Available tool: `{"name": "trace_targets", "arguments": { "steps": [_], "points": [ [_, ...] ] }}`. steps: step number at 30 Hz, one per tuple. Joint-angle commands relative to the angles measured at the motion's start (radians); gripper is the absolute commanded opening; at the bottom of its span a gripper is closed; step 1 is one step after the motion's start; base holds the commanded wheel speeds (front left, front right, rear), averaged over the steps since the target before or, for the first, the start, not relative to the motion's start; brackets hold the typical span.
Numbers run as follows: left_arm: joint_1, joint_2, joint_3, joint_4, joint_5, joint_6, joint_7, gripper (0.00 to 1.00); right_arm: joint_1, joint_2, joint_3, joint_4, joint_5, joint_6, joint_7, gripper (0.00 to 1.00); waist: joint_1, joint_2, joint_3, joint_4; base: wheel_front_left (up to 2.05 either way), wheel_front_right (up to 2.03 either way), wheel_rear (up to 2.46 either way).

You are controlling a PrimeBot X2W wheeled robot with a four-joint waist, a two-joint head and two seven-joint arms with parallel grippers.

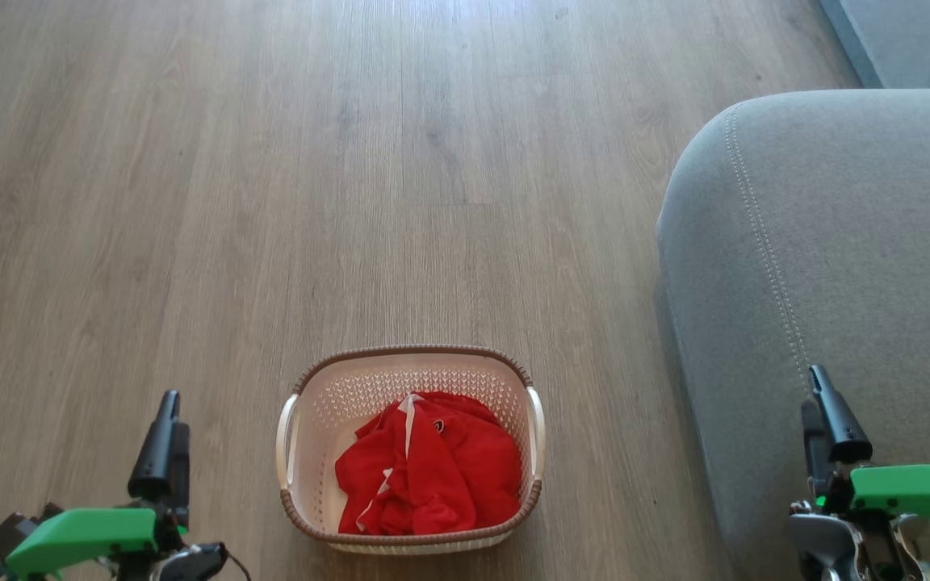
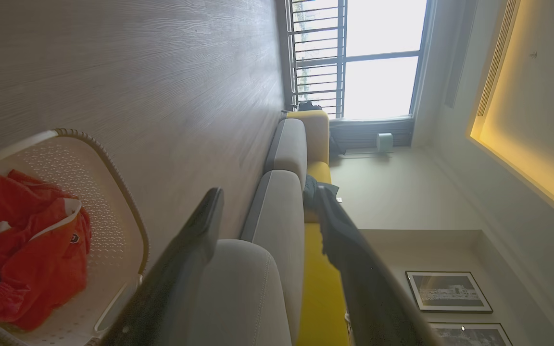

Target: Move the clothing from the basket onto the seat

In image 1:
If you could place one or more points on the grey fabric sofa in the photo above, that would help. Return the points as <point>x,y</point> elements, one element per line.
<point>836,242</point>

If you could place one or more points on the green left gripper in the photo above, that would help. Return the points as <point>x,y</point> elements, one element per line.
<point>77,537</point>

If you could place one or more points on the red shirt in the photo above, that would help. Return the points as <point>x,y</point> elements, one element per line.
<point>449,468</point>

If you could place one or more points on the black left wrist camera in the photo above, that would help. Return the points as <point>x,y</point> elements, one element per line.
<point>5,532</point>

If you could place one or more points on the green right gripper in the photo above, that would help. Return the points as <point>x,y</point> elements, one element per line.
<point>909,492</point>

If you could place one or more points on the beige plastic laundry basket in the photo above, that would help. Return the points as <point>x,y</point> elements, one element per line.
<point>328,403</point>

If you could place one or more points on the grey sofa seat section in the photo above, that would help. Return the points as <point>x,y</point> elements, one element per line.
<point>917,40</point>

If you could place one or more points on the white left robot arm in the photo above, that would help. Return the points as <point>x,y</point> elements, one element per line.
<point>194,563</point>

